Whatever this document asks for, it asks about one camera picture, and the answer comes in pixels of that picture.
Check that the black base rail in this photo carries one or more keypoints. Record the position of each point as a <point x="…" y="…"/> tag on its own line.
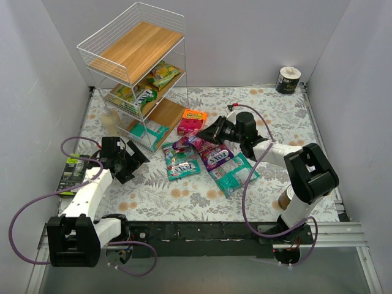
<point x="212" y="239"/>

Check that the metal tin can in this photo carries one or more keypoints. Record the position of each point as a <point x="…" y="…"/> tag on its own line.
<point x="285" y="198"/>

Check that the floral patterned table mat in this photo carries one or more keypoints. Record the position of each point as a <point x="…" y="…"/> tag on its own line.
<point x="150" y="196"/>

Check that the teal Fox's fruit candy bag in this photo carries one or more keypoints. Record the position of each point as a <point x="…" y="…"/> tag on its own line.
<point x="180" y="162"/>

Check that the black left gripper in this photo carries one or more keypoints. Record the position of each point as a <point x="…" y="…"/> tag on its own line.
<point x="129" y="162"/>

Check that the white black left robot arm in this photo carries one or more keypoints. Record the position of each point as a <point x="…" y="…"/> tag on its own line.
<point x="75" y="238"/>

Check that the black green product box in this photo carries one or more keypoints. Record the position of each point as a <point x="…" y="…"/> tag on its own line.
<point x="73" y="175"/>

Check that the green yellow Fox's candy bag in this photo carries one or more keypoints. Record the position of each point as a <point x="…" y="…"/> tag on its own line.
<point x="162" y="74"/>
<point x="131" y="100"/>

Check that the red orange candy box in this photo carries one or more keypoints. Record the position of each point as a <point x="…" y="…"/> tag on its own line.
<point x="191" y="120"/>

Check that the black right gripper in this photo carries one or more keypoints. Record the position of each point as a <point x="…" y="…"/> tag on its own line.
<point x="220" y="130"/>

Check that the purple Fox's berries candy bag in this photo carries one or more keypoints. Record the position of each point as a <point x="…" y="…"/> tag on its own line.
<point x="216" y="156"/>
<point x="192" y="140"/>

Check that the white wire wooden shelf rack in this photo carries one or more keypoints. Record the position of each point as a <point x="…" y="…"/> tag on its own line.
<point x="126" y="49"/>

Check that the cream liquid bottle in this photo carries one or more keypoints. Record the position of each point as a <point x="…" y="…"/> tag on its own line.
<point x="110" y="120"/>

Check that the teal mint candy bag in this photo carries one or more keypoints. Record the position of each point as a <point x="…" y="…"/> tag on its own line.
<point x="232" y="175"/>
<point x="148" y="133"/>

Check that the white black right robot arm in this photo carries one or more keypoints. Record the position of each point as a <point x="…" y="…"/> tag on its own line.
<point x="311" y="175"/>

